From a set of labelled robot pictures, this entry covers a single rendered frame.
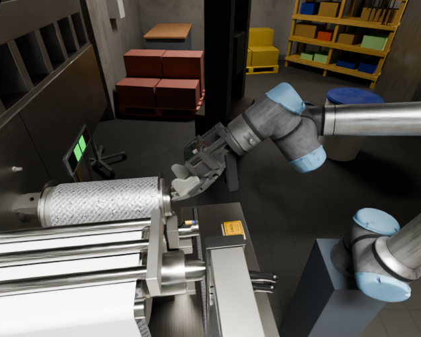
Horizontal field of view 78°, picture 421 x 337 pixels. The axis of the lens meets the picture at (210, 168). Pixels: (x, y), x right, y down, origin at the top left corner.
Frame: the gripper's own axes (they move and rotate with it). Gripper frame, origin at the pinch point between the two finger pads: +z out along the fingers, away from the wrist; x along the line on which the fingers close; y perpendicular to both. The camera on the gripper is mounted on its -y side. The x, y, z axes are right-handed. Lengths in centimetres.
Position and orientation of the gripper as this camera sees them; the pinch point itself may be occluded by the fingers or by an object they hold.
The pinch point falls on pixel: (178, 192)
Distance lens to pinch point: 65.5
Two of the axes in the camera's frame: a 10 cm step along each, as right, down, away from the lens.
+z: -7.6, 5.7, 3.2
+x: 1.2, 6.0, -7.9
